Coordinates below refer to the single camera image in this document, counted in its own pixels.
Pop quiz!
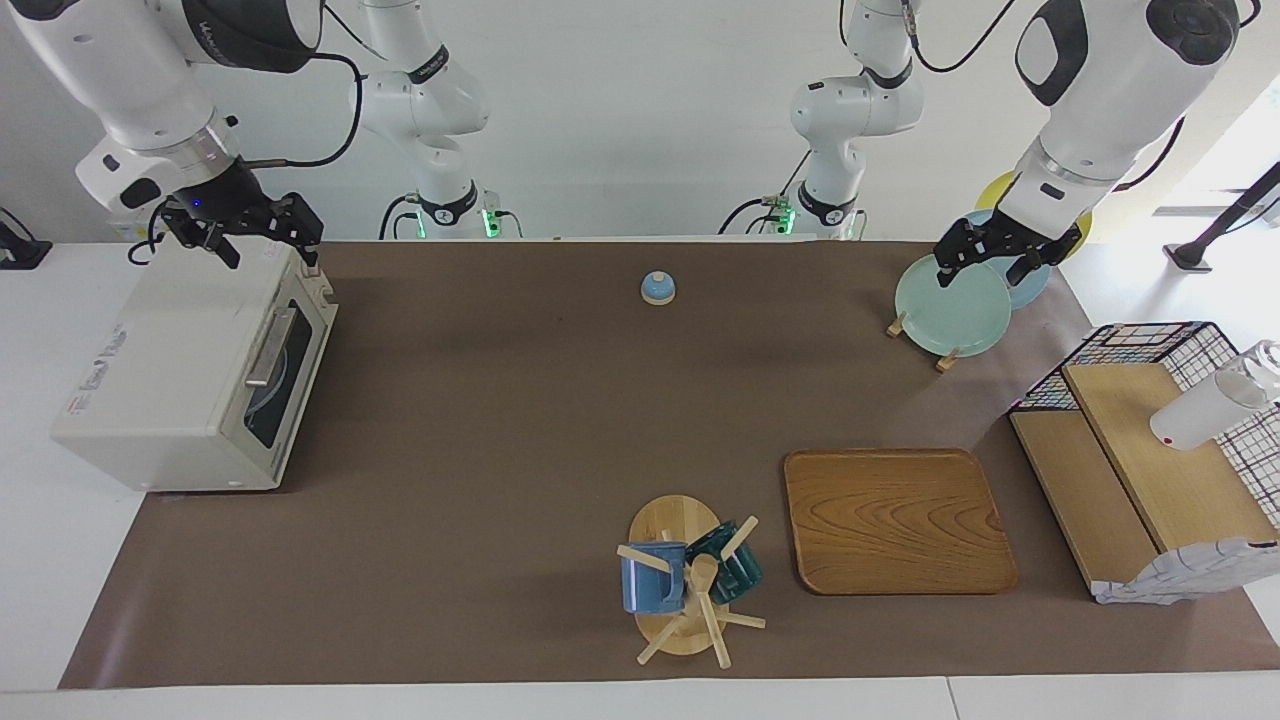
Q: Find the glass oven door with handle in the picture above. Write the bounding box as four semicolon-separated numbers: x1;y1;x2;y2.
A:
234;268;339;489

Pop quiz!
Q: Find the white toaster oven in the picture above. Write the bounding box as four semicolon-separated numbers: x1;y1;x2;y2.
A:
50;240;339;493

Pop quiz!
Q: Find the large light blue plate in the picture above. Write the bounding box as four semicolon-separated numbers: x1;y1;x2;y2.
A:
965;208;1053;311

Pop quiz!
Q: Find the pale green plate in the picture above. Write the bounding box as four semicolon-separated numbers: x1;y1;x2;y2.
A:
894;252;1013;358

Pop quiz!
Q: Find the yellow plate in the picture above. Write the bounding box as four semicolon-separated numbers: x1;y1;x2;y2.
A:
975;170;1093;263

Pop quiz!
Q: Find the wooden plate rack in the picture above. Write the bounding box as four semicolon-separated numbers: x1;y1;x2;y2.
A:
886;312;961;373

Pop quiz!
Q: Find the white cup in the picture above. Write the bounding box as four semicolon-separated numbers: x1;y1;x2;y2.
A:
1149;340;1280;451

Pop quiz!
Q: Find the wooden serving tray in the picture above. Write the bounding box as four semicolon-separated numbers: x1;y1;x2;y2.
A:
783;448;1019;597

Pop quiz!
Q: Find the brown table mat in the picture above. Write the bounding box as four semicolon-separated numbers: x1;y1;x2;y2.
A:
58;240;1280;691

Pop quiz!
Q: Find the wooden stepped shelf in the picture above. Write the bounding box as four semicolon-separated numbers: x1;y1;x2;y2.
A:
1010;362;1280;601

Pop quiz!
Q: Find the white patterned cloth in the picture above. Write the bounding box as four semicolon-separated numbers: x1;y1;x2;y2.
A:
1092;537;1280;605

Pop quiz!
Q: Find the dark green mug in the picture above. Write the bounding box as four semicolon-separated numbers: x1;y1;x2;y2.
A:
686;520;765;605

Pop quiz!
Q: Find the wooden mug tree stand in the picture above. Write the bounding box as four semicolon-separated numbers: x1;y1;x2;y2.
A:
615;494;768;669

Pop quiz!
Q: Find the blue mug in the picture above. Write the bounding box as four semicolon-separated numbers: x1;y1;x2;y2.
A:
620;541;689;615

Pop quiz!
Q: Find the black wire basket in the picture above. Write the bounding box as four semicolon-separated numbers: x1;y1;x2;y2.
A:
1008;321;1280;531

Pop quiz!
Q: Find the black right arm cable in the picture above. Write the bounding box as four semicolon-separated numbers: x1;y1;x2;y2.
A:
245;52;364;169

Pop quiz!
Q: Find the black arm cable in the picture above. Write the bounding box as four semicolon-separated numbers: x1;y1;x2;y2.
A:
903;0;1018;75
245;52;364;169

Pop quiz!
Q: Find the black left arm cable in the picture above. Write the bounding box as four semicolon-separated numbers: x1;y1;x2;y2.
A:
903;0;1018;75

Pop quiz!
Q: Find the black clamp mount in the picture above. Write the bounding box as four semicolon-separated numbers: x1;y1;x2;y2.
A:
0;207;53;271

